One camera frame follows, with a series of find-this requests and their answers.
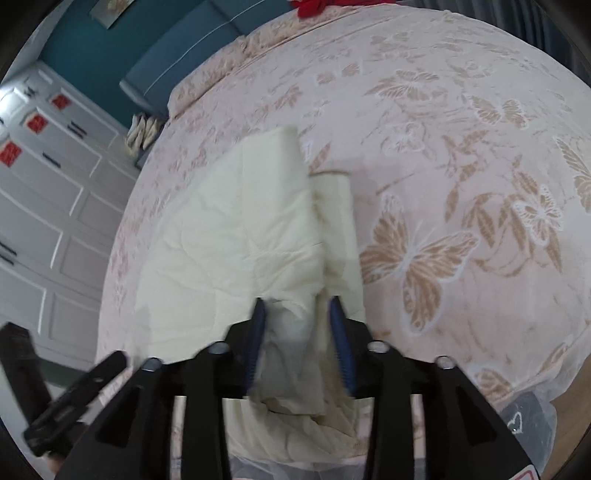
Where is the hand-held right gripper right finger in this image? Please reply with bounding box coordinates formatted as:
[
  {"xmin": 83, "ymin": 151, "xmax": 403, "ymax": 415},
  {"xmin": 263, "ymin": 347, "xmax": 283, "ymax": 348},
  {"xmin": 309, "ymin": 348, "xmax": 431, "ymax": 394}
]
[{"xmin": 328, "ymin": 295, "xmax": 541, "ymax": 480}]

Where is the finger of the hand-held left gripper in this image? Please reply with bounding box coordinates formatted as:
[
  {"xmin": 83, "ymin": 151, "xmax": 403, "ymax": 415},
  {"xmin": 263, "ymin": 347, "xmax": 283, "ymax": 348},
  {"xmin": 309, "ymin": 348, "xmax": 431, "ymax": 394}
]
[{"xmin": 23, "ymin": 351, "xmax": 130, "ymax": 457}]

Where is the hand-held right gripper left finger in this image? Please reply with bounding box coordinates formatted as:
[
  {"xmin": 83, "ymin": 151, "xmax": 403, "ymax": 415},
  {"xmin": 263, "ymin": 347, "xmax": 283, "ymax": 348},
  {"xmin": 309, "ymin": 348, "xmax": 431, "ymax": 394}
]
[{"xmin": 65, "ymin": 298, "xmax": 269, "ymax": 480}]

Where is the cream garment with tan trim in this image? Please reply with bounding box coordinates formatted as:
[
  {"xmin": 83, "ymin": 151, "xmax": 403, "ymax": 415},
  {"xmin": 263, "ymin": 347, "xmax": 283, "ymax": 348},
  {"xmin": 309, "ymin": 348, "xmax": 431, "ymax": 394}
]
[{"xmin": 134, "ymin": 126, "xmax": 366, "ymax": 462}]

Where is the white panelled wardrobe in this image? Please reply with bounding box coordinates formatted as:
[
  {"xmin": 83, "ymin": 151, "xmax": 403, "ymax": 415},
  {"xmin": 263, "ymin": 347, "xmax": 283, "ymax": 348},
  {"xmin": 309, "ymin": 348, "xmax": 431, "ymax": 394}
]
[{"xmin": 0, "ymin": 62, "xmax": 141, "ymax": 370}]

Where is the clear plastic bag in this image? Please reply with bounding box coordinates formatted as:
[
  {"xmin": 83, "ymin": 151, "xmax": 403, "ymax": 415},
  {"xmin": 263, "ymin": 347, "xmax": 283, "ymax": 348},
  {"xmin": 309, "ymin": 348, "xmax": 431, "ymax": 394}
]
[{"xmin": 499, "ymin": 390, "xmax": 560, "ymax": 480}]

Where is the pink butterfly print bed blanket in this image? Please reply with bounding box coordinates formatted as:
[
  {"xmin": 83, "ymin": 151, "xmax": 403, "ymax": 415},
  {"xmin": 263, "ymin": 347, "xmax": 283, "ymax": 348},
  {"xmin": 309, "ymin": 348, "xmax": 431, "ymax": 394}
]
[{"xmin": 95, "ymin": 4, "xmax": 591, "ymax": 480}]

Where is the beige bag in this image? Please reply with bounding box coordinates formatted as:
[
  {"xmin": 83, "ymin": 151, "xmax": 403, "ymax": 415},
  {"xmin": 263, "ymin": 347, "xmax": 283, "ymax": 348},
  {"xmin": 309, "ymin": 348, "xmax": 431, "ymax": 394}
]
[{"xmin": 126, "ymin": 113, "xmax": 161, "ymax": 156}]

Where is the blue padded headboard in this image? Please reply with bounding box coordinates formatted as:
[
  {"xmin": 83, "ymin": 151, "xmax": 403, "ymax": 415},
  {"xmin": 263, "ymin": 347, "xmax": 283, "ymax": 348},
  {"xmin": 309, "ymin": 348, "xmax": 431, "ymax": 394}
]
[{"xmin": 120, "ymin": 0, "xmax": 301, "ymax": 126}]

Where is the red cloth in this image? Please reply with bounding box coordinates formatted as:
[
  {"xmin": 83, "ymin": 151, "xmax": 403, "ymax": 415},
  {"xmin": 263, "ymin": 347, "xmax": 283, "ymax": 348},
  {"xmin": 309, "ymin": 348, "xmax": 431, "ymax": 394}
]
[{"xmin": 291, "ymin": 0, "xmax": 398, "ymax": 19}]

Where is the grey pleated curtain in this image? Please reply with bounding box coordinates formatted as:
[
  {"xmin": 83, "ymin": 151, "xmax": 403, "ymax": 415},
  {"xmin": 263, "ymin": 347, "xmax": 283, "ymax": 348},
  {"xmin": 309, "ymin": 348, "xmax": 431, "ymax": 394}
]
[{"xmin": 508, "ymin": 0, "xmax": 591, "ymax": 93}]

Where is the wall picture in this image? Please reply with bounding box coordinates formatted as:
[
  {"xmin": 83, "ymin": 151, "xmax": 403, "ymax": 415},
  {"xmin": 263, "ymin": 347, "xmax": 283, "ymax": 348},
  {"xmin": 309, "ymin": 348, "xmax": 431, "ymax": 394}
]
[{"xmin": 90, "ymin": 0, "xmax": 136, "ymax": 27}]

